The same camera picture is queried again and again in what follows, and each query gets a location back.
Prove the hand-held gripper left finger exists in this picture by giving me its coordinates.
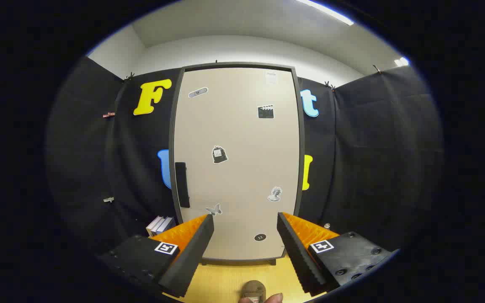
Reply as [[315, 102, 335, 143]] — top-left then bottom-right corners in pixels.
[[97, 214, 215, 298]]

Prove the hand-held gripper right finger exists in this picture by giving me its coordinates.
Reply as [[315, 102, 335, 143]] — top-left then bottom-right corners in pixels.
[[277, 212, 394, 296]]

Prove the brown fuzzy shoe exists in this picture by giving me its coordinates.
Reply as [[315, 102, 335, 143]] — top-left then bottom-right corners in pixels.
[[242, 280, 267, 300]]

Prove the black cabinet door handle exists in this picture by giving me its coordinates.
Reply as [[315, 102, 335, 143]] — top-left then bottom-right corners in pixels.
[[175, 162, 191, 208]]

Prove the beige shoe cabinet door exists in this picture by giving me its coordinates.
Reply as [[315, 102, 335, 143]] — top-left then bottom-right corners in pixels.
[[173, 67, 301, 261]]

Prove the grey shoe cabinet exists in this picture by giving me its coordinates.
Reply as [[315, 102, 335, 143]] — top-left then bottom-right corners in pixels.
[[168, 62, 306, 266]]

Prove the black backdrop cloth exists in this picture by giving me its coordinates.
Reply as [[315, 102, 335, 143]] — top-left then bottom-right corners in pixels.
[[45, 57, 444, 270]]

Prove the long ceiling light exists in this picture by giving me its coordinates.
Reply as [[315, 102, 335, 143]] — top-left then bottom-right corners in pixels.
[[297, 0, 354, 26]]

